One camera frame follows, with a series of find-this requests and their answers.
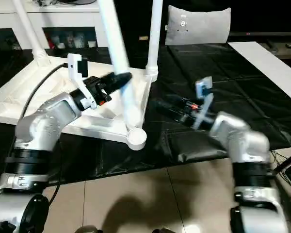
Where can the small yellow tag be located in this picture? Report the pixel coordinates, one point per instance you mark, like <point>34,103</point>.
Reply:
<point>143,38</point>

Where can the dark items on cabinet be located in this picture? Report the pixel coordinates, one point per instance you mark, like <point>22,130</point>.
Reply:
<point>63,2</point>

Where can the white glass-door cabinet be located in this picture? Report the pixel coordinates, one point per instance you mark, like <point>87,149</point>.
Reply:
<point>63,22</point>

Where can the grey cushion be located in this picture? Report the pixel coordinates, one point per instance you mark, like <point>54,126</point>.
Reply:
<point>199,24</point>

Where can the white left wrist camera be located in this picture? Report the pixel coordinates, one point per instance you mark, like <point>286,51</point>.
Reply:
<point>77,73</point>

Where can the black table mat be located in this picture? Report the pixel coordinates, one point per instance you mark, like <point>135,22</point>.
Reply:
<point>223,77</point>

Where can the white flat board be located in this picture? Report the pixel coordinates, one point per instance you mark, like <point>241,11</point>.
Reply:
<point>269,65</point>

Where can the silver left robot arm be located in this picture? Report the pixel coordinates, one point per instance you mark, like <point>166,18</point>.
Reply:
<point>36,141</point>

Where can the black metal frame leg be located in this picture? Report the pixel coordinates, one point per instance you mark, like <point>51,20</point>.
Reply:
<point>287,166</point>

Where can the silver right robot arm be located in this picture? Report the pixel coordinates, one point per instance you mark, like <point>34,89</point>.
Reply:
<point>245,155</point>

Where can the white plastic table top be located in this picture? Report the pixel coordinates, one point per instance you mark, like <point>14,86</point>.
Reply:
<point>19,97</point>

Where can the white plastic table leg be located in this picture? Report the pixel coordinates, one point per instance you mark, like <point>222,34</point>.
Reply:
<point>119,53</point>
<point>155,34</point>
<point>31,31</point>

